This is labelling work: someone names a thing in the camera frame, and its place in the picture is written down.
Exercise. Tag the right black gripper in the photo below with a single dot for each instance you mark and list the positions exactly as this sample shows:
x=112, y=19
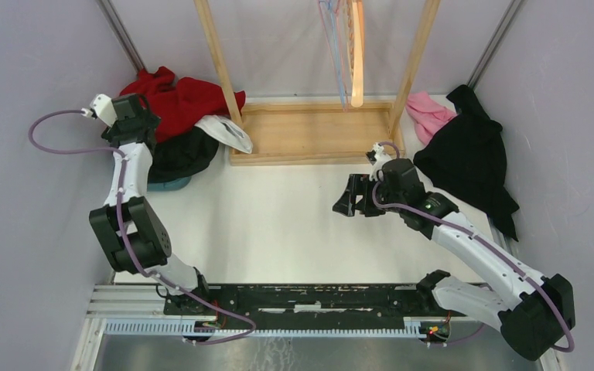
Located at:
x=358, y=184

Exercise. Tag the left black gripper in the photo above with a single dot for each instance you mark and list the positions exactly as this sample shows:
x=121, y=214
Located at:
x=111, y=131

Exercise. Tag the red skirt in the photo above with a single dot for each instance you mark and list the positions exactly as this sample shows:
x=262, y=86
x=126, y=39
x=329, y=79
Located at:
x=179, y=102

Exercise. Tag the wooden hanger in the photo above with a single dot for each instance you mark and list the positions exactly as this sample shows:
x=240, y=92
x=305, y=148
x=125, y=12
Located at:
x=355, y=15

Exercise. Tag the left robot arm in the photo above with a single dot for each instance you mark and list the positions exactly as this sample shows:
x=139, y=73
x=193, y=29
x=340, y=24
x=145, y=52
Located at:
x=129, y=231

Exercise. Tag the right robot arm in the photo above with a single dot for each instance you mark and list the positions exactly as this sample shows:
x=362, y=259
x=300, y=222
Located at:
x=533, y=312

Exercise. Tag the black garment in basket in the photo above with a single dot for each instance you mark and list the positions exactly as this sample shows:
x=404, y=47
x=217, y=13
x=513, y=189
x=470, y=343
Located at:
x=182, y=156

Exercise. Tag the wooden clothes rack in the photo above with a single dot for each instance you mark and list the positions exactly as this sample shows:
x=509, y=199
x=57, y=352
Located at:
x=317, y=132

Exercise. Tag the teal laundry basket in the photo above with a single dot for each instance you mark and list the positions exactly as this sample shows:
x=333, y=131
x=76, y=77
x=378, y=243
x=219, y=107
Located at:
x=170, y=186

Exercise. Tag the white garment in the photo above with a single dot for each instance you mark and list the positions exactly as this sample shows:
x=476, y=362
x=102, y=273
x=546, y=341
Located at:
x=224, y=130

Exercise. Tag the pink garment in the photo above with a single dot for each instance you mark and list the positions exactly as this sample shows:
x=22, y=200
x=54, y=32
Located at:
x=428, y=115

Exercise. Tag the black garment on right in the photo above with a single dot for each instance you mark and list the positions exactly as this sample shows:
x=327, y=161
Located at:
x=467, y=158

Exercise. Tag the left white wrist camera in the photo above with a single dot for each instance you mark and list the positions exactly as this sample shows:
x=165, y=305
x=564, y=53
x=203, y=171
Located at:
x=103, y=109

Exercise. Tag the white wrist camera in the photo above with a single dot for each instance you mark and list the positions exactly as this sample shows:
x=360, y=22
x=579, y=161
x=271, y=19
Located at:
x=103, y=109
x=378, y=155

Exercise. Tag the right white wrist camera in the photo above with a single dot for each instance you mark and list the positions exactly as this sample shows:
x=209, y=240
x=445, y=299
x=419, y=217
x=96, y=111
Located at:
x=378, y=155

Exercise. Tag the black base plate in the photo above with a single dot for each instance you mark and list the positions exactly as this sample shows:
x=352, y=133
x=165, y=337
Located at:
x=311, y=306

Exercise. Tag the aluminium frame rail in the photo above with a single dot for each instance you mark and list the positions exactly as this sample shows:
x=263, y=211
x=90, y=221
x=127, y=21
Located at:
x=138, y=310

